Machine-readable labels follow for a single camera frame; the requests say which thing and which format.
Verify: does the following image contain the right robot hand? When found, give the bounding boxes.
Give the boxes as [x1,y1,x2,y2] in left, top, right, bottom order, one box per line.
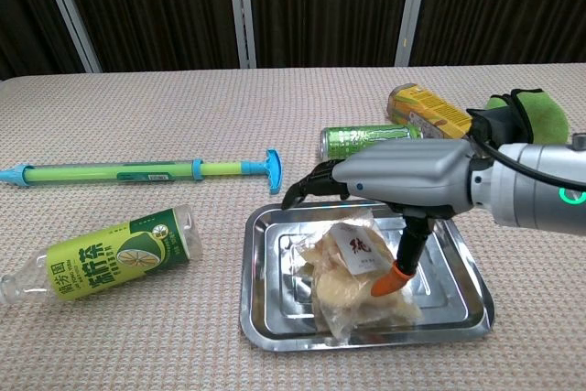
[280,138,477,298]

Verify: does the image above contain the packaged bread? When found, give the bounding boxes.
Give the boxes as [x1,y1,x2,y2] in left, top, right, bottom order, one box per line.
[294,207,425,342]

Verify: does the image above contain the metal tray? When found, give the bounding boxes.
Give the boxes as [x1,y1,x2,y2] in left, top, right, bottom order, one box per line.
[239,201,496,353]

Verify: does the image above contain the tea bottle with yellow label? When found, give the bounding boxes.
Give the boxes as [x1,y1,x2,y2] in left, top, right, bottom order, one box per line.
[386,83,475,141]

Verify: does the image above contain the green drink can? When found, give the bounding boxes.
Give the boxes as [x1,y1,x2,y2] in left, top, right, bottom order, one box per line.
[320,123,425,162]

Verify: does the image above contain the green and black plush toy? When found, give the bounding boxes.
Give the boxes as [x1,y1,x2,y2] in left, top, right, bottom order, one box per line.
[465,88,571,146]

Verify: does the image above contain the pink woven tablecloth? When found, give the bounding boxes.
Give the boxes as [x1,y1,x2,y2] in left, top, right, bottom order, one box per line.
[0,60,586,391]

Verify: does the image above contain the green and blue water pump toy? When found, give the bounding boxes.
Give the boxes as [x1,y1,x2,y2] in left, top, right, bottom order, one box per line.
[0,148,284,196]

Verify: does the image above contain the clear bottle with green label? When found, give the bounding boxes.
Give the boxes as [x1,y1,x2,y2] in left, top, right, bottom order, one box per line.
[0,205,204,306]

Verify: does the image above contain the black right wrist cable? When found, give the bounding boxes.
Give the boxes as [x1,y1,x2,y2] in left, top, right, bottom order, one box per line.
[465,119,586,191]

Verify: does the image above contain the white aluminium post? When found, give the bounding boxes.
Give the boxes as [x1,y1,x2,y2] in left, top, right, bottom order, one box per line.
[395,0,431,68]
[35,0,103,73]
[226,0,257,70]

